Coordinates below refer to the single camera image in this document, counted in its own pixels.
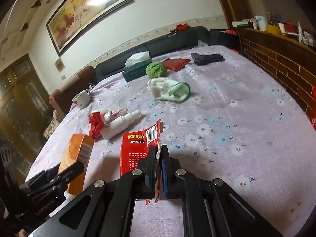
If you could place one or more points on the white spray bottle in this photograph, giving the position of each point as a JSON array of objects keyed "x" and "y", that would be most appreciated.
[{"x": 118, "y": 126}]

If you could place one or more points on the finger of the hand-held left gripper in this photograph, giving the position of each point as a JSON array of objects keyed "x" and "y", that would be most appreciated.
[{"x": 72, "y": 171}]

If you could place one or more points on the orange medicine box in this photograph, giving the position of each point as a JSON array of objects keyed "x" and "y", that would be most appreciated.
[{"x": 76, "y": 150}]

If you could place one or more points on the white glove with green cuff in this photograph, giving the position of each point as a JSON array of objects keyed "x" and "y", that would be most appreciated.
[{"x": 165, "y": 88}]

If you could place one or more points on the framed wall painting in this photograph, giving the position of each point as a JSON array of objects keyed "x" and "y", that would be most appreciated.
[{"x": 88, "y": 12}]

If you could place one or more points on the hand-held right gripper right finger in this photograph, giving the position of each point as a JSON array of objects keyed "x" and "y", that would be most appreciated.
[{"x": 166, "y": 177}]

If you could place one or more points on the yellow container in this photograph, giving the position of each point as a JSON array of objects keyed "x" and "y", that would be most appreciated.
[{"x": 273, "y": 29}]

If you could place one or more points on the black sofa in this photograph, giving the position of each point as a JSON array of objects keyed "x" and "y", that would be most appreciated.
[{"x": 172, "y": 42}]

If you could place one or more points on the clear plastic wrapper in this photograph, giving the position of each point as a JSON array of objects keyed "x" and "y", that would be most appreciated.
[{"x": 114, "y": 114}]

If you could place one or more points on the brown armchair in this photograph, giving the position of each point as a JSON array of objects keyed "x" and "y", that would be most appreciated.
[{"x": 66, "y": 91}]

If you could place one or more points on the white cup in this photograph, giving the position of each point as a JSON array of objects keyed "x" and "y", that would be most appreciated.
[{"x": 81, "y": 100}]

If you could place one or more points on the wooden door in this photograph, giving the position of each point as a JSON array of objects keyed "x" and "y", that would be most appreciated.
[{"x": 22, "y": 98}]

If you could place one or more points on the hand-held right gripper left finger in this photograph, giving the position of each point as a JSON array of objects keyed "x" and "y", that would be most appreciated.
[{"x": 152, "y": 172}]

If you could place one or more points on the small wall plaque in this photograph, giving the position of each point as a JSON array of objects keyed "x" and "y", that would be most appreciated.
[{"x": 60, "y": 64}]

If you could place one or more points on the dark green tissue box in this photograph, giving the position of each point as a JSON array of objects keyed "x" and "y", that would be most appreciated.
[{"x": 135, "y": 70}]

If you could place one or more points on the small red wrapper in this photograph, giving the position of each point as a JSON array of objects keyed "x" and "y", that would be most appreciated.
[{"x": 96, "y": 123}]

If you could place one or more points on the red pouch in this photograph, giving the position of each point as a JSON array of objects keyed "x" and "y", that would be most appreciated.
[{"x": 176, "y": 64}]

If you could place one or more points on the red plastic basket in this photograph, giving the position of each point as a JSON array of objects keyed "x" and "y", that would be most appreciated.
[{"x": 313, "y": 113}]

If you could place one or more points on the red item on sofa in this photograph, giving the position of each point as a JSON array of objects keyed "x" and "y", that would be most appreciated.
[{"x": 182, "y": 26}]

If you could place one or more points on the black toy pistol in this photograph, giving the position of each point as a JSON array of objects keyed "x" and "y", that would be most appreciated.
[{"x": 207, "y": 58}]

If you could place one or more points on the green towel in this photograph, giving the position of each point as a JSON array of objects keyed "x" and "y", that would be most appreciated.
[{"x": 156, "y": 69}]

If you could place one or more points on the red foil packet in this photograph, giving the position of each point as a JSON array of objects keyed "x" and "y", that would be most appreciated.
[{"x": 133, "y": 148}]

